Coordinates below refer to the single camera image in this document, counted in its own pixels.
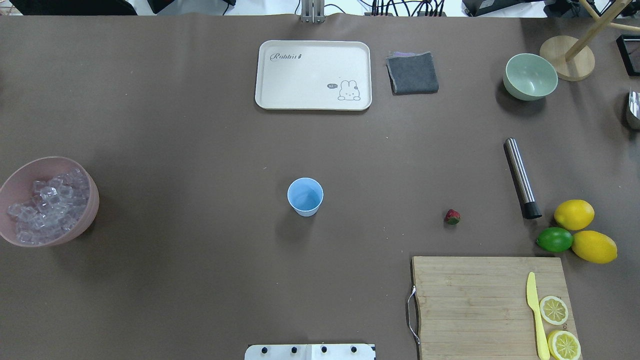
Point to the light blue cup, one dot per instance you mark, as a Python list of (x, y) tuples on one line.
[(305, 195)]

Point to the clear ice cubes pile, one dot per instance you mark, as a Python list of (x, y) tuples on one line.
[(54, 208)]

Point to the wooden cup tree stand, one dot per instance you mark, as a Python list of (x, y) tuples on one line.
[(571, 57)]

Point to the cream rabbit tray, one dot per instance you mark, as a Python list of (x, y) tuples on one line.
[(313, 75)]

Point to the red strawberry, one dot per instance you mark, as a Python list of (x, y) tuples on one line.
[(452, 217)]

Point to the grey folded cloth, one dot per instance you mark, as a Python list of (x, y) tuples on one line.
[(412, 73)]

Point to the wooden cutting board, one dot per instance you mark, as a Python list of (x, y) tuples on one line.
[(475, 307)]

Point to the steel muddler black tip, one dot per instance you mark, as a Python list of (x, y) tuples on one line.
[(526, 198)]

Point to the green bowl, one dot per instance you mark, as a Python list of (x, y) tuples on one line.
[(529, 77)]

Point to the green lime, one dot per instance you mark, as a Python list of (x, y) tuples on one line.
[(555, 239)]

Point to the yellow plastic knife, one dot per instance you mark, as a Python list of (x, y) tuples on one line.
[(531, 293)]

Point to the upper yellow lemon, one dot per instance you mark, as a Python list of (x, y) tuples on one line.
[(574, 214)]

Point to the yellow lemon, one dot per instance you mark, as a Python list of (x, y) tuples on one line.
[(574, 214), (595, 247)]

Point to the upper lemon slice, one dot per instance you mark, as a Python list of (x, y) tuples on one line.
[(554, 310)]

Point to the lemon slice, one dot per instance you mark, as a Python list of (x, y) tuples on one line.
[(564, 345), (554, 310)]

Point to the pink bowl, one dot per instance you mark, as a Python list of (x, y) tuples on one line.
[(18, 186)]

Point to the lower yellow lemon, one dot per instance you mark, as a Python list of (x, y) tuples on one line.
[(595, 247)]

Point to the lower lemon slice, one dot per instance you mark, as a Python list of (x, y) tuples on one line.
[(564, 345)]

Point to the aluminium frame post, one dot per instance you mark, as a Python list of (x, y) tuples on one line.
[(312, 11)]

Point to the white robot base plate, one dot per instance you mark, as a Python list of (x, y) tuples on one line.
[(317, 351)]

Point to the black picture frame tray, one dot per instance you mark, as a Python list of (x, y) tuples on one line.
[(629, 48)]

